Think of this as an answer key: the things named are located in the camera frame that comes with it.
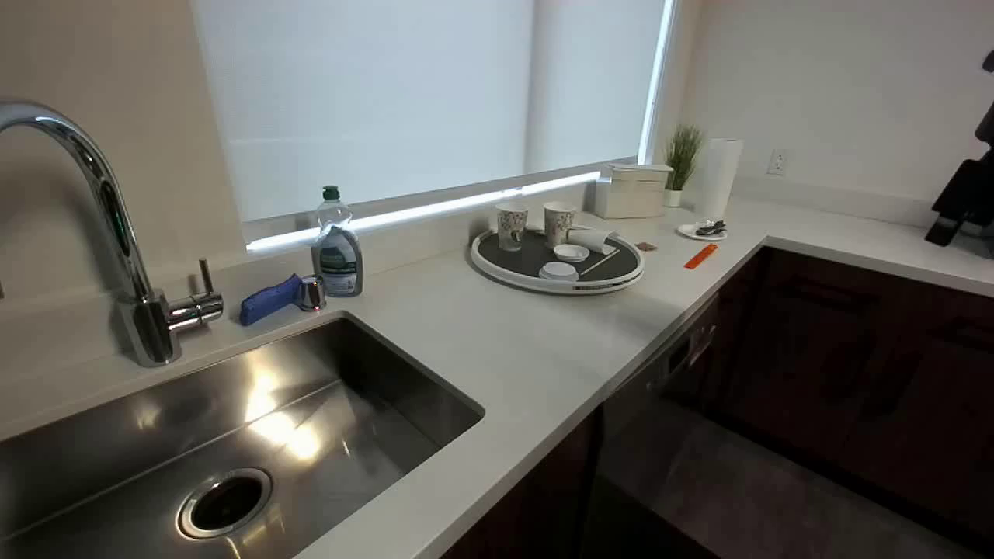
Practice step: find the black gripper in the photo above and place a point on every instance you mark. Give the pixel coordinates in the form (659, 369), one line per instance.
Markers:
(968, 191)

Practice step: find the stainless steel dishwasher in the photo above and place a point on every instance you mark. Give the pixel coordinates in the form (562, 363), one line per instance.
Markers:
(663, 434)

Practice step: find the dark wooden drawer cabinet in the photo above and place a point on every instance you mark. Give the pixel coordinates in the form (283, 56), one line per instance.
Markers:
(859, 361)

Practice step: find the white paper towel roll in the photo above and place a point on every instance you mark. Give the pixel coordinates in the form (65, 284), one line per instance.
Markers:
(719, 178)

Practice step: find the small white plate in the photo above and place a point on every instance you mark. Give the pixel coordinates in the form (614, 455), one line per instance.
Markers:
(703, 229)

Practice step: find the orange flat stick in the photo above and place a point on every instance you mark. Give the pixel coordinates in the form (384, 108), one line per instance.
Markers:
(699, 254)

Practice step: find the small green potted plant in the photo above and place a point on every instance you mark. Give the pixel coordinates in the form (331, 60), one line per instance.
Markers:
(680, 155)

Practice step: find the small brown item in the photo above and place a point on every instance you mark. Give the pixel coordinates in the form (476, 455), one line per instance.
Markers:
(647, 245)

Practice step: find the white lidded container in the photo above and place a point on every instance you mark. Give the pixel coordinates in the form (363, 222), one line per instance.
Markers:
(634, 191)

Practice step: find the white rectangular dish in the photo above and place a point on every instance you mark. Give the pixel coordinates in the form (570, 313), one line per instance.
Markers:
(589, 238)
(614, 245)

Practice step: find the wooden chopstick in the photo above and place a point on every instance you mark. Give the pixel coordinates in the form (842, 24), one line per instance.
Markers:
(600, 260)

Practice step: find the small white bowl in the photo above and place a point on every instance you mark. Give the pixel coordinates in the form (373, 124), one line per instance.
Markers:
(571, 253)
(556, 270)

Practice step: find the patterned paper cup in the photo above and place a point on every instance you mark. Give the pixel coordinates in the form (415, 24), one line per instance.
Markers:
(556, 222)
(510, 226)

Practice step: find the round black white-rimmed tray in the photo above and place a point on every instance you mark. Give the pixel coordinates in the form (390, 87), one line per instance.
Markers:
(515, 260)

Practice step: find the dark wooden sink cabinet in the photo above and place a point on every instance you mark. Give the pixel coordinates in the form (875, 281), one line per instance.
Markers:
(538, 499)

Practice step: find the white window blind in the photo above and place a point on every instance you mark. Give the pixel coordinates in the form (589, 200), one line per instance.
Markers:
(415, 93)

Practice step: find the dish soap bottle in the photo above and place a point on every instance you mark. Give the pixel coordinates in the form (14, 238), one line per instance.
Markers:
(336, 265)

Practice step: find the stainless steel sink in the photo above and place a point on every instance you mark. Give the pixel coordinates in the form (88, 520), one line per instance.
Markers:
(311, 415)

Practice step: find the blue dish brush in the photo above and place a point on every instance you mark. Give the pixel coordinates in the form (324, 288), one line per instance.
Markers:
(269, 298)

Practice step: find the chrome kitchen faucet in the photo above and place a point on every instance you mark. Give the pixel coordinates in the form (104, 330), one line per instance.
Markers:
(104, 196)

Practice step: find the white wall outlet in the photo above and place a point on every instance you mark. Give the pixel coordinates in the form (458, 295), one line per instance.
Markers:
(778, 163)

